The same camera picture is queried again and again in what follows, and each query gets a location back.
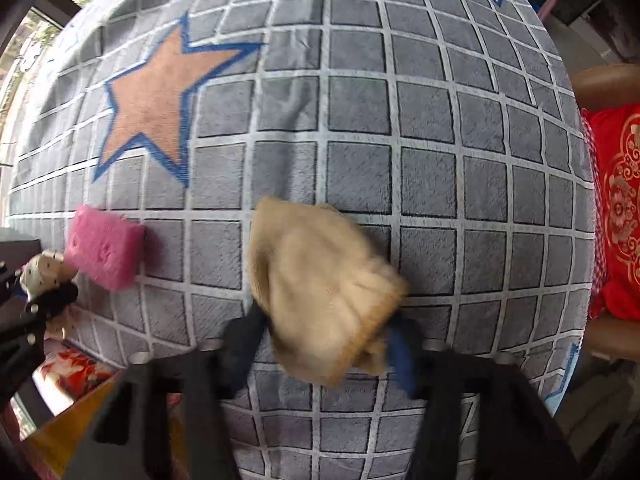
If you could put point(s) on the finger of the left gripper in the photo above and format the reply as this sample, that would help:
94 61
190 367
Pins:
22 339

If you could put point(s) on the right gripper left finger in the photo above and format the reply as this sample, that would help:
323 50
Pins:
211 376

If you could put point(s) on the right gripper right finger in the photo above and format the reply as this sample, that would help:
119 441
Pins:
440 378

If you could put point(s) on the white polka dot scrunchie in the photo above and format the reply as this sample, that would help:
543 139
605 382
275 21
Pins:
44 272

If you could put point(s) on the beige knitted sock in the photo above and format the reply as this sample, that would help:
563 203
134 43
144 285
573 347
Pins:
327 291

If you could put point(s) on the red yellow cardboard box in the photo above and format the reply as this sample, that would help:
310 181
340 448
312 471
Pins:
73 386

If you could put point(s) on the pink sponge block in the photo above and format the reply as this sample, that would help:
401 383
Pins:
107 248

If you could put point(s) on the brown wooden chair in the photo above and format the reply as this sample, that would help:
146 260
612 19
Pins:
602 88

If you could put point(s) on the red white checked cloth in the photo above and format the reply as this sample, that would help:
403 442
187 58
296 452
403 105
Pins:
595 219

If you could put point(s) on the grey checked star tablecloth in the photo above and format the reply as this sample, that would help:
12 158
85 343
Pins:
447 128

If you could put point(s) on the red embroidered cushion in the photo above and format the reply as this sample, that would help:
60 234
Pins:
614 145

